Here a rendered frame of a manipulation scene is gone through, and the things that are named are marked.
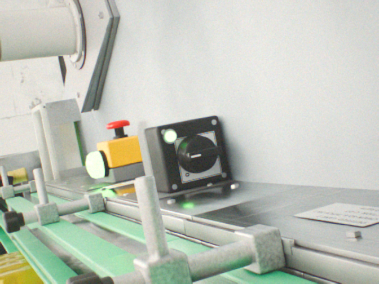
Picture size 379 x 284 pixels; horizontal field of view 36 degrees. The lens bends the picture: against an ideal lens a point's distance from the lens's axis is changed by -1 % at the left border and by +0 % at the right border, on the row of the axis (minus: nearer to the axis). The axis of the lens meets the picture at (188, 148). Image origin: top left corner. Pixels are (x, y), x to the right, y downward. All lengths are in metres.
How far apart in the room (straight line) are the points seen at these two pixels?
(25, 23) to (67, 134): 0.38
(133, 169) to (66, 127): 0.51
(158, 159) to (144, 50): 0.28
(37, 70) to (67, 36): 3.91
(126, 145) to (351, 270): 0.68
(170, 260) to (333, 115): 0.24
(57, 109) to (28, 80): 3.62
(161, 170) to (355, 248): 0.40
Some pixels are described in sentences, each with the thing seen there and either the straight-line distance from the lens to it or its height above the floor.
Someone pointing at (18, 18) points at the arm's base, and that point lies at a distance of 1.17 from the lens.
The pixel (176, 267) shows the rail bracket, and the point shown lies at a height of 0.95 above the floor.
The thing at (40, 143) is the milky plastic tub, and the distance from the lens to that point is 1.59.
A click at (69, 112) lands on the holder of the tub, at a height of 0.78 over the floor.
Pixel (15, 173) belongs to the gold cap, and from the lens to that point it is 1.54.
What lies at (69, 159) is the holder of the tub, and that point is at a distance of 1.44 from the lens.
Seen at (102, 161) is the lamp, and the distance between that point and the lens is 0.96.
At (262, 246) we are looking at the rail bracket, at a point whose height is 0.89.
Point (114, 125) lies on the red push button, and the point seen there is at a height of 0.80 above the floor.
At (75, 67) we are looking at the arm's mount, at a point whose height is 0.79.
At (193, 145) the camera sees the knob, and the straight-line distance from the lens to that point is 0.67.
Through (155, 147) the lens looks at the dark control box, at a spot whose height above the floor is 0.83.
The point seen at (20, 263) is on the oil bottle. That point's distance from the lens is 1.16.
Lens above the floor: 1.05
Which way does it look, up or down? 22 degrees down
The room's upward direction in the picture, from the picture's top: 102 degrees counter-clockwise
